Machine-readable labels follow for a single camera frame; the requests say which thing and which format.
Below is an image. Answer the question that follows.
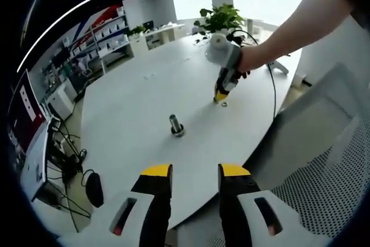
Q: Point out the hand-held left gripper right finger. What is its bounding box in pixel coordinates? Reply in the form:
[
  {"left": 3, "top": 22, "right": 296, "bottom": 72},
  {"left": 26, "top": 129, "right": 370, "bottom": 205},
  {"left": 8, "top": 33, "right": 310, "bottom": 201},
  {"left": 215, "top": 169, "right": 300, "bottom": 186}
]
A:
[{"left": 217, "top": 163, "right": 330, "bottom": 247}]

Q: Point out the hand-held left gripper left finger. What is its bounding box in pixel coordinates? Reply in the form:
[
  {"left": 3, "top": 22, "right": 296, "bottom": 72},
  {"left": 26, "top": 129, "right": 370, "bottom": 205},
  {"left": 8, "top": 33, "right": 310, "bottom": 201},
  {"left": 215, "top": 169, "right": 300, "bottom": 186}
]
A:
[{"left": 56, "top": 163, "right": 173, "bottom": 247}]

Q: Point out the thick steel threaded stud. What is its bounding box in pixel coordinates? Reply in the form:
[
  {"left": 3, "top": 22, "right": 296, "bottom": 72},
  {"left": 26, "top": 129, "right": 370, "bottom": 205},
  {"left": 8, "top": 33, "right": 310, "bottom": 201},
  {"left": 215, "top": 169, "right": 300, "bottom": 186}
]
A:
[{"left": 169, "top": 113, "right": 186, "bottom": 138}]

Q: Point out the person's right hand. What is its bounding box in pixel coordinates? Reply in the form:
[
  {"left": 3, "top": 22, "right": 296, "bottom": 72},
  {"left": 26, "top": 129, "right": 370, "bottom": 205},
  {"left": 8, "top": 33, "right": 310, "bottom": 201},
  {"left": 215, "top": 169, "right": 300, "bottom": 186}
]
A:
[{"left": 236, "top": 44, "right": 265, "bottom": 79}]

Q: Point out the small black device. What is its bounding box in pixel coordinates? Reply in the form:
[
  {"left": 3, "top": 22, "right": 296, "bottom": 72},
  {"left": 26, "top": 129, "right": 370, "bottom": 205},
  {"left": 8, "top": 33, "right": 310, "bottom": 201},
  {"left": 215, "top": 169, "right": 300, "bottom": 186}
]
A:
[{"left": 227, "top": 31, "right": 246, "bottom": 45}]

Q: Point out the green potted plant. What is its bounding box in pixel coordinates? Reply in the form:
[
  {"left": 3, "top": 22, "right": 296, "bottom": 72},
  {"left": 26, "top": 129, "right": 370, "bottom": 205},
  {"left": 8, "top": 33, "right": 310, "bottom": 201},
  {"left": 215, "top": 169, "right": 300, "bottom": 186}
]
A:
[{"left": 194, "top": 3, "right": 246, "bottom": 39}]

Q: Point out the white handheld controller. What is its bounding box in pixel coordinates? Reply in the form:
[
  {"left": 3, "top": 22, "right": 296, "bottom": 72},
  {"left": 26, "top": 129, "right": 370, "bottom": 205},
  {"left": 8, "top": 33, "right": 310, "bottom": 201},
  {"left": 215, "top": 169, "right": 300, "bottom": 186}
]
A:
[{"left": 267, "top": 58, "right": 290, "bottom": 76}]

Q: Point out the black oval pad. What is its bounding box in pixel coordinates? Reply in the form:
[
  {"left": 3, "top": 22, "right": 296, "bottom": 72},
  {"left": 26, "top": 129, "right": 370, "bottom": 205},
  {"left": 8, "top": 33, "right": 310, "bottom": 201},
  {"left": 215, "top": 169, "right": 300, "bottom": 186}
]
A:
[{"left": 86, "top": 171, "right": 105, "bottom": 209}]

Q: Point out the white low counter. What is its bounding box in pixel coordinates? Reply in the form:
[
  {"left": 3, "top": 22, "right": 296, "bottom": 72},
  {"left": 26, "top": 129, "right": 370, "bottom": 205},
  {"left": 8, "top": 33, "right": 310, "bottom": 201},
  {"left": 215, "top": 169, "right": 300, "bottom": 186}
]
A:
[{"left": 128, "top": 24, "right": 186, "bottom": 51}]

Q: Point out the small green plant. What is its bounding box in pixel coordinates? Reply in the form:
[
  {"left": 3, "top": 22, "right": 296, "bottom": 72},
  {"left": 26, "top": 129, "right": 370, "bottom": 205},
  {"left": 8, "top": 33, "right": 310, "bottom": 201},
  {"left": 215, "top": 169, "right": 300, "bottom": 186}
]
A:
[{"left": 128, "top": 25, "right": 147, "bottom": 36}]

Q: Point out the grey mesh office chair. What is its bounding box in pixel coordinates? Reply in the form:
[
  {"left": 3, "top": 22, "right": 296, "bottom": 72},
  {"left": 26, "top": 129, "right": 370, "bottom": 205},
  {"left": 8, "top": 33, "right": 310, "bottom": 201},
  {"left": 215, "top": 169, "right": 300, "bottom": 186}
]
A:
[{"left": 244, "top": 63, "right": 370, "bottom": 239}]

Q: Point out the white storage shelf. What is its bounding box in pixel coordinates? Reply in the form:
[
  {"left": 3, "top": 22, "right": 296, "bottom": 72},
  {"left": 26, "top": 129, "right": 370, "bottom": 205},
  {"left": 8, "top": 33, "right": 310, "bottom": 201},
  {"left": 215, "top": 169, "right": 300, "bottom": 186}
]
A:
[{"left": 65, "top": 14, "right": 135, "bottom": 74}]

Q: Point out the white monitor desk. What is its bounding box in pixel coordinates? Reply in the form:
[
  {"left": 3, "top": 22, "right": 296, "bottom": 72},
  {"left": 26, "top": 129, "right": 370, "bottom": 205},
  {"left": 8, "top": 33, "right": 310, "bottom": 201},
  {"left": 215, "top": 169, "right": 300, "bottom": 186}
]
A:
[{"left": 20, "top": 122, "right": 51, "bottom": 201}]

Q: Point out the row of white storage bins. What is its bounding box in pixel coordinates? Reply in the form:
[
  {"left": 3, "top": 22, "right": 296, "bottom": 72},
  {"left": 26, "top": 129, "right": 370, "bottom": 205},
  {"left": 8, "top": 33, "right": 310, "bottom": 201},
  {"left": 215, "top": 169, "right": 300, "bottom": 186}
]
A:
[{"left": 72, "top": 18, "right": 130, "bottom": 57}]

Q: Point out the white low cabinet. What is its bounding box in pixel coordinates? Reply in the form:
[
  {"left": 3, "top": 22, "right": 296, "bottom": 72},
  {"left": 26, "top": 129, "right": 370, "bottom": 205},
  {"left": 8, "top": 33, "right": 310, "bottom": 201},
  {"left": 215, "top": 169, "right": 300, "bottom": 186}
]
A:
[{"left": 46, "top": 79, "right": 79, "bottom": 120}]

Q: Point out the large curved computer monitor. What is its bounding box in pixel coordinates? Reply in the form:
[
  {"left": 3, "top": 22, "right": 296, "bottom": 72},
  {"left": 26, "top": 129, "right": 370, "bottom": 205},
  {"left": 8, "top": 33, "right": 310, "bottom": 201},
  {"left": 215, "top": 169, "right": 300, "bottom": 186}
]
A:
[{"left": 7, "top": 69, "right": 49, "bottom": 155}]

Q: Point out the curved ceiling light strip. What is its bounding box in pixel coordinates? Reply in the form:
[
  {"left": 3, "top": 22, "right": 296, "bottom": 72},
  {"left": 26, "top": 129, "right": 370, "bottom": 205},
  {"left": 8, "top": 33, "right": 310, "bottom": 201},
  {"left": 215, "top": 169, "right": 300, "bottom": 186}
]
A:
[{"left": 16, "top": 0, "right": 170, "bottom": 73}]

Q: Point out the black cable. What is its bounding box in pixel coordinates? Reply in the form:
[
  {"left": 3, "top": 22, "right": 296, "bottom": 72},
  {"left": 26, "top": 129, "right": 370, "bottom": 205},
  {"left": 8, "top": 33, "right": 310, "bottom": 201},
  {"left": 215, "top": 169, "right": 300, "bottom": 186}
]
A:
[{"left": 231, "top": 29, "right": 278, "bottom": 117}]

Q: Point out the tangle of black floor cables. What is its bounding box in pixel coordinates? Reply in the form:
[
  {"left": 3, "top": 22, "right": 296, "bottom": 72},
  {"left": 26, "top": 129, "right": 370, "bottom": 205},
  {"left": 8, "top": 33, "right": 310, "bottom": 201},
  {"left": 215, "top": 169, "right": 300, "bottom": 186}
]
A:
[{"left": 46, "top": 119, "right": 93, "bottom": 233}]

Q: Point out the black wall screen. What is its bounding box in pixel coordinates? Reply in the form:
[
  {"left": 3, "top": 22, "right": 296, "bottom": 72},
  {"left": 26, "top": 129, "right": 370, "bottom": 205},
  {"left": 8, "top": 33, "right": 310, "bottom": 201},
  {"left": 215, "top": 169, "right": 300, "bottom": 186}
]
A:
[{"left": 53, "top": 50, "right": 70, "bottom": 65}]

